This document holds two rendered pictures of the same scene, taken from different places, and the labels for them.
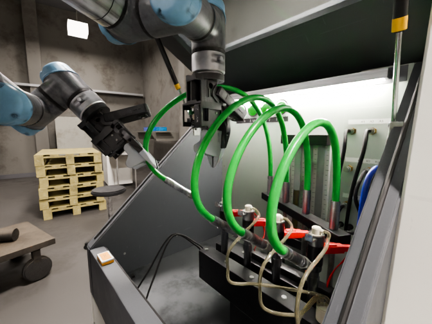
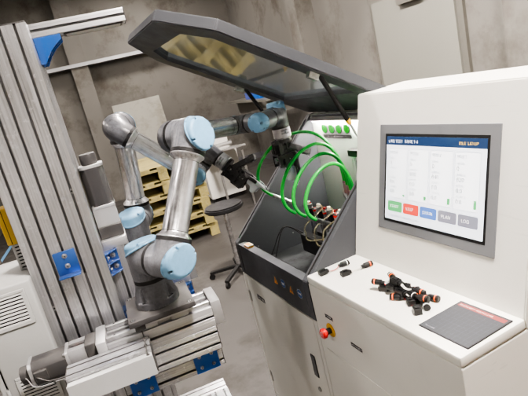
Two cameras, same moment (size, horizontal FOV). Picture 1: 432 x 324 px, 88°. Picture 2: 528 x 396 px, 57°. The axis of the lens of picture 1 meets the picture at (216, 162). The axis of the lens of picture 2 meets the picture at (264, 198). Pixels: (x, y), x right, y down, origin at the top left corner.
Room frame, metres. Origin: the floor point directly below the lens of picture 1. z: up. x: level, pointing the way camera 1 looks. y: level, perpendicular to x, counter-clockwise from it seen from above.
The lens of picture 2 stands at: (-1.42, -0.50, 1.70)
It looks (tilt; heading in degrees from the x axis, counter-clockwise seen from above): 14 degrees down; 19
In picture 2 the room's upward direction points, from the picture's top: 14 degrees counter-clockwise
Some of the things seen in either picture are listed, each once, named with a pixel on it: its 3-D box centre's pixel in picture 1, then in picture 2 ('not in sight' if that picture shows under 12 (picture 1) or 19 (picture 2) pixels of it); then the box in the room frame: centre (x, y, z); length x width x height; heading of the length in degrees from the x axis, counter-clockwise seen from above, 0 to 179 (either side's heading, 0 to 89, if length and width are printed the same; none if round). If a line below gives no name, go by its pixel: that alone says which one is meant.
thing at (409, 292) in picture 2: not in sight; (402, 288); (-0.08, -0.40, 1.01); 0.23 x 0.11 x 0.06; 41
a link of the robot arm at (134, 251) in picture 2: not in sight; (145, 256); (-0.08, 0.42, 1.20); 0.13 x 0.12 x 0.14; 67
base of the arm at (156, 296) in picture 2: not in sight; (154, 287); (-0.07, 0.42, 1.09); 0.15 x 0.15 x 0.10
